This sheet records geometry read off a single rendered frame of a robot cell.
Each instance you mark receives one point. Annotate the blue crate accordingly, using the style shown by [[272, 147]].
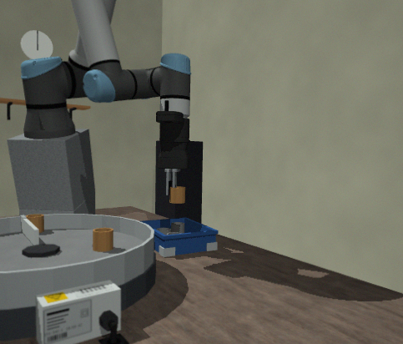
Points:
[[196, 237]]

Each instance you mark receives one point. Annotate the bronze bushing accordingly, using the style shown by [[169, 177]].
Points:
[[37, 220], [102, 239], [177, 195]]

